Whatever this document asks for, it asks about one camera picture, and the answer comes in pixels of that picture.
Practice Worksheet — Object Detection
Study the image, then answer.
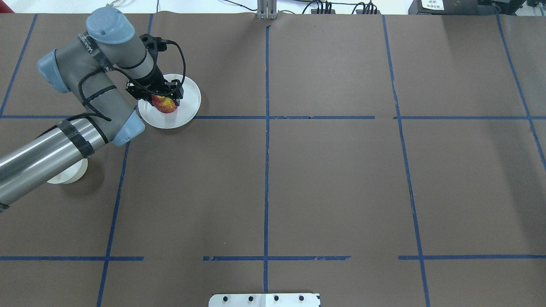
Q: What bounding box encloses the grey metal post bracket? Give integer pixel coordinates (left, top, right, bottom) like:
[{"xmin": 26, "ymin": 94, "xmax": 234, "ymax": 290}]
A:
[{"xmin": 256, "ymin": 0, "xmax": 278, "ymax": 20}]

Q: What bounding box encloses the black power strip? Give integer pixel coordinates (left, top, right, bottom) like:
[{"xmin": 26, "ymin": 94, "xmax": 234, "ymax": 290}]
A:
[{"xmin": 307, "ymin": 1, "xmax": 381, "ymax": 15}]

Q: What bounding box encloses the white metal mounting plate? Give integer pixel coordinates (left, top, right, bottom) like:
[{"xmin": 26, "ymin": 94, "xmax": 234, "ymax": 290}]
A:
[{"xmin": 208, "ymin": 293, "xmax": 321, "ymax": 307}]

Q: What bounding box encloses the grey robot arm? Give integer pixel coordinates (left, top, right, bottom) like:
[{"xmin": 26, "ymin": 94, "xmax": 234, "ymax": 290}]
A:
[{"xmin": 0, "ymin": 6, "xmax": 186, "ymax": 211}]

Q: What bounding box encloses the red yellow apple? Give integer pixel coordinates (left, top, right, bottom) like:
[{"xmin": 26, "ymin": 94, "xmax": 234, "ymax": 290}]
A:
[{"xmin": 151, "ymin": 95, "xmax": 178, "ymax": 113}]

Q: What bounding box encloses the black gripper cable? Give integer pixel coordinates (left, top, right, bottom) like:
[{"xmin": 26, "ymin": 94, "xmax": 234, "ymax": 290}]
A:
[{"xmin": 79, "ymin": 39, "xmax": 187, "ymax": 122}]

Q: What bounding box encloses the black device with label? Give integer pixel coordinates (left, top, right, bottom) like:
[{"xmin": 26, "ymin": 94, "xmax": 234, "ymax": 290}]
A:
[{"xmin": 408, "ymin": 0, "xmax": 526, "ymax": 16}]

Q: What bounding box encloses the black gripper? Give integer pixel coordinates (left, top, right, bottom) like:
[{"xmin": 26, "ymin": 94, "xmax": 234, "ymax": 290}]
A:
[{"xmin": 125, "ymin": 35, "xmax": 184, "ymax": 107}]

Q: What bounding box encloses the white round plate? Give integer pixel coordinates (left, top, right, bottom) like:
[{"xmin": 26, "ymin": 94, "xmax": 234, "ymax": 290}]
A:
[{"xmin": 138, "ymin": 76, "xmax": 201, "ymax": 130}]

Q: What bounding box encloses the white bowl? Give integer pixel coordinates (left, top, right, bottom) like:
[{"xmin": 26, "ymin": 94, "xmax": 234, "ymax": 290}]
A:
[{"xmin": 47, "ymin": 159, "xmax": 88, "ymax": 184}]

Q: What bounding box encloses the brown paper table cover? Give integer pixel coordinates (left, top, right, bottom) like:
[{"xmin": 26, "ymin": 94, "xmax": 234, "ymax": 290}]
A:
[{"xmin": 1, "ymin": 12, "xmax": 545, "ymax": 307}]

